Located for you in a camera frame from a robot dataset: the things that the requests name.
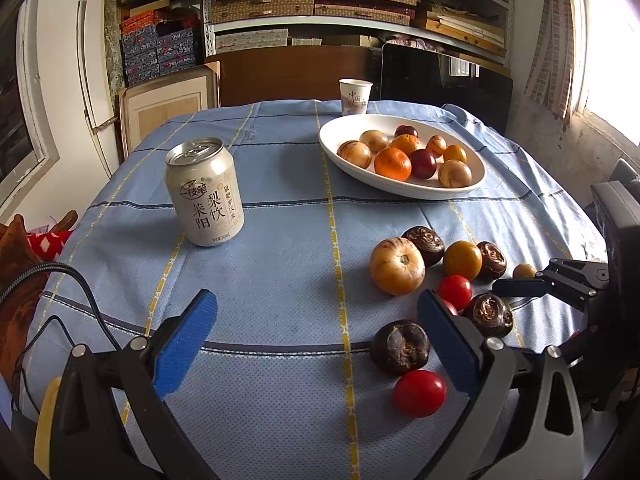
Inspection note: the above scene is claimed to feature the brown wooden board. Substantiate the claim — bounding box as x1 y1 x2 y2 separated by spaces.
205 45 383 108

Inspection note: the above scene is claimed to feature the thick black cable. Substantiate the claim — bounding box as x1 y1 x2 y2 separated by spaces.
0 261 118 356

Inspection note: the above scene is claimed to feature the white oval plate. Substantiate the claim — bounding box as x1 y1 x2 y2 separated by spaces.
318 114 487 201

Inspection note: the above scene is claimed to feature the white leaning board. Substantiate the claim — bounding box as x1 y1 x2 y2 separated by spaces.
76 0 123 178

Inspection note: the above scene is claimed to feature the patterned beige curtain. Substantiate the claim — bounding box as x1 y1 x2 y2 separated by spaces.
522 0 576 121

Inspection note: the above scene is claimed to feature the white framed dark window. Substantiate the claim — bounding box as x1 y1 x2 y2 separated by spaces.
0 0 61 216

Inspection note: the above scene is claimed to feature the white printed paper cup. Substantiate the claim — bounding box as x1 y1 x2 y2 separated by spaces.
338 78 374 117

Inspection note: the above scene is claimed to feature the cream drink can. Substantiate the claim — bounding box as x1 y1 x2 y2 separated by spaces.
165 136 245 248

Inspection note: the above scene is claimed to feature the blue checked tablecloth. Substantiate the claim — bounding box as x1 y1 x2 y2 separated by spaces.
15 99 616 480

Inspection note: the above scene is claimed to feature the brown plush cloth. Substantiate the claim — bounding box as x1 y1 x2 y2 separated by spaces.
0 213 48 386

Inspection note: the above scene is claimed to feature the red white checked cloth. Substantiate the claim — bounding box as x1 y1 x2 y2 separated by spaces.
27 230 76 261

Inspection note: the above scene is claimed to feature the grey marble slab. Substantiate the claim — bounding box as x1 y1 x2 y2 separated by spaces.
102 0 126 96

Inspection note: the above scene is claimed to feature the black glossy panel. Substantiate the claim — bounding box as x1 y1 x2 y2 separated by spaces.
379 42 515 136

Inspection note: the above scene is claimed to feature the cream power strip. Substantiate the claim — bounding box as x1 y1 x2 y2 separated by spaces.
34 376 62 478

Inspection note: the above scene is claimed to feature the large striped tan apple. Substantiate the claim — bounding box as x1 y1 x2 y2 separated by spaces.
369 236 426 296

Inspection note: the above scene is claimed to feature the bright window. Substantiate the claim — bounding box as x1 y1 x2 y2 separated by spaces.
570 0 640 146

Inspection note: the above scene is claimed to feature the light wood framed panel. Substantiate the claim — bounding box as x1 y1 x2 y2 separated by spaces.
117 61 221 161

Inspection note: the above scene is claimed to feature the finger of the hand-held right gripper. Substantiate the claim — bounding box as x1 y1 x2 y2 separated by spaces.
492 258 608 311

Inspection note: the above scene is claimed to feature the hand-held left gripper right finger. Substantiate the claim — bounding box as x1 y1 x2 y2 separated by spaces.
417 289 586 480

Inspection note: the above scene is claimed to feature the white metal shelf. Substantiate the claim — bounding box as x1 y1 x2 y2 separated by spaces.
200 0 516 68

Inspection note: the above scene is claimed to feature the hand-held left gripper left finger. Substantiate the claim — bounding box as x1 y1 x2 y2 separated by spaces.
50 289 219 480

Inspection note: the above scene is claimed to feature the pile of blue patterned cases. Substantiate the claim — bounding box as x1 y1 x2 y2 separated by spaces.
112 0 206 88

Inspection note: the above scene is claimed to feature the dark brown water chestnut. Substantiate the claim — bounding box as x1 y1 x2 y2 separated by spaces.
462 292 515 338
370 319 431 377
401 225 446 267
475 241 507 282

